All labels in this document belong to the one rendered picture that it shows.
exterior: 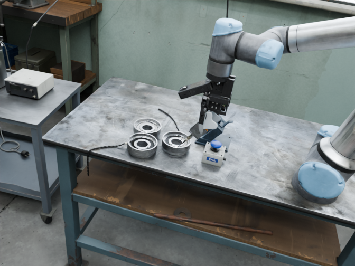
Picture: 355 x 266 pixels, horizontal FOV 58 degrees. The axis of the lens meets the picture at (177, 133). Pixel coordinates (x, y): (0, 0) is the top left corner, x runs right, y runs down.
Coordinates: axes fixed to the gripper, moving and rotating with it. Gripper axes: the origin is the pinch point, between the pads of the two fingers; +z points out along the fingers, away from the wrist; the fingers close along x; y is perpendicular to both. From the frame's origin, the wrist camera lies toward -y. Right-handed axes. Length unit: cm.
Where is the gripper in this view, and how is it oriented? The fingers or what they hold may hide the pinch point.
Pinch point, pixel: (201, 127)
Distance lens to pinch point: 106.6
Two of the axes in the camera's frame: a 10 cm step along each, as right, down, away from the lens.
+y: 9.5, 2.6, -1.8
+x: 2.9, -5.0, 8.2
